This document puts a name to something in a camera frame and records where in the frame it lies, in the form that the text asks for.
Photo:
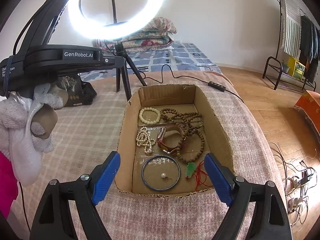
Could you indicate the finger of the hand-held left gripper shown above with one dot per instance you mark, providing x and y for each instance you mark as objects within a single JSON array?
[{"x": 112, "y": 61}]

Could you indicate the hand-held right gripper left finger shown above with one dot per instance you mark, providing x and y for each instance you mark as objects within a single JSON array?
[{"x": 106, "y": 177}]

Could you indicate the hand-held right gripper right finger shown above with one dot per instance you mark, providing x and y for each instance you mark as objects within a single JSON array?
[{"x": 217, "y": 177}]

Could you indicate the dark blue bangle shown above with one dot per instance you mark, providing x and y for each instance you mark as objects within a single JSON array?
[{"x": 145, "y": 181}]

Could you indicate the cardboard box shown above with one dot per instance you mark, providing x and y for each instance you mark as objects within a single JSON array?
[{"x": 222, "y": 135}]

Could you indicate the pearl earring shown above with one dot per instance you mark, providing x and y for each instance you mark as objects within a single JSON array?
[{"x": 163, "y": 176}]

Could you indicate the person's left hand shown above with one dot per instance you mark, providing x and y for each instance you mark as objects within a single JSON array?
[{"x": 17, "y": 120}]

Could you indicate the black tripod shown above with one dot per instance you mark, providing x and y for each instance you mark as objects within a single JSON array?
[{"x": 122, "y": 60}]

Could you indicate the black printed snack bag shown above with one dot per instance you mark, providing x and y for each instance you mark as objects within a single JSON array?
[{"x": 80, "y": 92}]

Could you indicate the folded floral quilt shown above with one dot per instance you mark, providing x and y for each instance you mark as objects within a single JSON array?
[{"x": 152, "y": 35}]

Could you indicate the pink plaid blanket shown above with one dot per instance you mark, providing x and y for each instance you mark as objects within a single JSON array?
[{"x": 87, "y": 130}]

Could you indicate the black phone holder gooseneck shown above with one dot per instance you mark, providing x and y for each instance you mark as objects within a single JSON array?
[{"x": 114, "y": 5}]

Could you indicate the brown leather wrist watch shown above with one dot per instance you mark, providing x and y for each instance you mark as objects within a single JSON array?
[{"x": 162, "y": 140}]

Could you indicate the blue patterned bed sheet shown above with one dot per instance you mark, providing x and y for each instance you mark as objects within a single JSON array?
[{"x": 180, "y": 57}]

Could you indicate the pink cloth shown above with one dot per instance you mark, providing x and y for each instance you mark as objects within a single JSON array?
[{"x": 7, "y": 185}]

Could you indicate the orange box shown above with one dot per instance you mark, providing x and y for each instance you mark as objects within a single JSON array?
[{"x": 308, "y": 107}]

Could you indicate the black metal shoe rack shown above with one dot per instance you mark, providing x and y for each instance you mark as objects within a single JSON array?
[{"x": 272, "y": 66}]

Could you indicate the small potted plant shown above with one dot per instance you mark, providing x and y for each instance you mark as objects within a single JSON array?
[{"x": 285, "y": 67}]

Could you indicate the yellow box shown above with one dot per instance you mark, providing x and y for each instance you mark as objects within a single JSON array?
[{"x": 296, "y": 68}]

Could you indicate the dark hanging clothes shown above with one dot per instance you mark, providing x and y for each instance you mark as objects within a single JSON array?
[{"x": 308, "y": 45}]

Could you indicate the green striped cloth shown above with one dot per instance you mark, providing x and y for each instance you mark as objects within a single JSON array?
[{"x": 291, "y": 27}]

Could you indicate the black metal coat rack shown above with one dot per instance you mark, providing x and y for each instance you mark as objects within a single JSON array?
[{"x": 278, "y": 17}]

